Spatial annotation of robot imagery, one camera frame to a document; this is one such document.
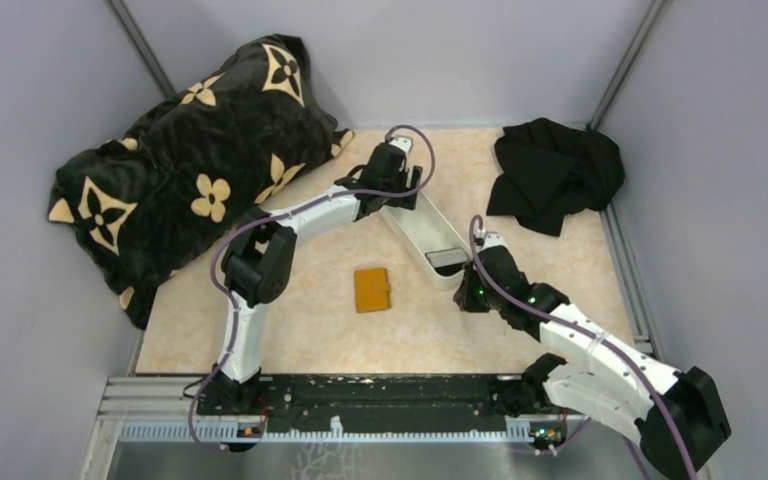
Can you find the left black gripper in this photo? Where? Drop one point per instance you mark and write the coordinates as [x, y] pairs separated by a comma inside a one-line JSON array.
[[408, 183]]

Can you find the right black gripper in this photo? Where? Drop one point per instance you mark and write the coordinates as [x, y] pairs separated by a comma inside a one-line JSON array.
[[470, 295]]

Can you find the white oblong plastic tray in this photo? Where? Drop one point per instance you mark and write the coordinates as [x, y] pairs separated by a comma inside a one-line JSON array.
[[426, 229]]

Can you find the mustard leather card holder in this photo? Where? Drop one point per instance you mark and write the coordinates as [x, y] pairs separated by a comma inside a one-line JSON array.
[[372, 290]]

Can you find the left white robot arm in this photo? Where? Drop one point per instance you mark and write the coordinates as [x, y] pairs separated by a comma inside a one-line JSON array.
[[257, 264]]

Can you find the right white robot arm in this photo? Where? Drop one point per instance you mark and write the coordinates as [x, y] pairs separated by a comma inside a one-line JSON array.
[[676, 418]]

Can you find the crumpled black cloth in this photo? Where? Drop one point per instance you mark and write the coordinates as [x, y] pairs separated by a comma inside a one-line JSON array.
[[549, 171]]

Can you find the black floral patterned pillow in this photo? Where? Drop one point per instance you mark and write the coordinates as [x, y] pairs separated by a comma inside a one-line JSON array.
[[145, 205]]

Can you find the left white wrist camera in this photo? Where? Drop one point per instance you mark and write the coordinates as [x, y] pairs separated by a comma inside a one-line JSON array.
[[403, 143]]

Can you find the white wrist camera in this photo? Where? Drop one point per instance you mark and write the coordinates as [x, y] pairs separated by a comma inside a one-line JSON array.
[[403, 143], [485, 240]]

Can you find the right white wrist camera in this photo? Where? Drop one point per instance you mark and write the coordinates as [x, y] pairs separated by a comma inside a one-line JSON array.
[[485, 240]]

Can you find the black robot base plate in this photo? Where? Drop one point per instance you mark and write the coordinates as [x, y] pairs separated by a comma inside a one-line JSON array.
[[377, 404]]

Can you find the aluminium frame rail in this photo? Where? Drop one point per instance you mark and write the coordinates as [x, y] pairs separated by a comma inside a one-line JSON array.
[[164, 409]]

